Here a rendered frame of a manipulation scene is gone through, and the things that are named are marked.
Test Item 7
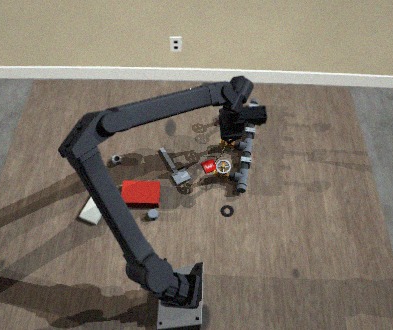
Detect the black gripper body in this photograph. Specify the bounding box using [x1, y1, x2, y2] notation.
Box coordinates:
[219, 108, 243, 139]

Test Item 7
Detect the red flat block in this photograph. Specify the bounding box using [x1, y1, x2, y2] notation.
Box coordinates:
[121, 181, 160, 208]

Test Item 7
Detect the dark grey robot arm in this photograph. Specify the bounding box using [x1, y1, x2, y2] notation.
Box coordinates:
[58, 75, 267, 309]

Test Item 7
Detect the red square tag with gold chain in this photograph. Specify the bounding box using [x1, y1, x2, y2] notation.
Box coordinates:
[201, 143, 226, 173]

